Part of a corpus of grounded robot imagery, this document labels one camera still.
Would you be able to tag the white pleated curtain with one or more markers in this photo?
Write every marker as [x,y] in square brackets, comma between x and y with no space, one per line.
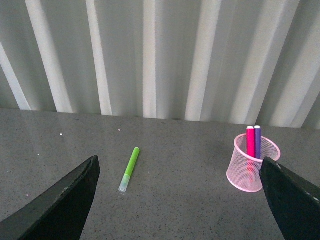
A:
[253,62]

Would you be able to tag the pink marker pen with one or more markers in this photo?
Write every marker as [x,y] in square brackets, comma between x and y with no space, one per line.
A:
[250,150]

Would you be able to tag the pink mesh cup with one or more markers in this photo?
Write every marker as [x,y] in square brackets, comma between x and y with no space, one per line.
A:
[244,171]

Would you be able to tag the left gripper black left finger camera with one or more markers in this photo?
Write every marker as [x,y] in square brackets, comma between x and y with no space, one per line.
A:
[61,212]

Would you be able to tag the green marker pen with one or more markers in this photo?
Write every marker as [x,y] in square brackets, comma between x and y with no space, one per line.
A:
[129,170]

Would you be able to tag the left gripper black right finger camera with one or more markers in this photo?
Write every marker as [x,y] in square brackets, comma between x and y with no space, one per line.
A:
[294,201]

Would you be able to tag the purple marker pen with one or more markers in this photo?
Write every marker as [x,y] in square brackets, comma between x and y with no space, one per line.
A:
[257,138]

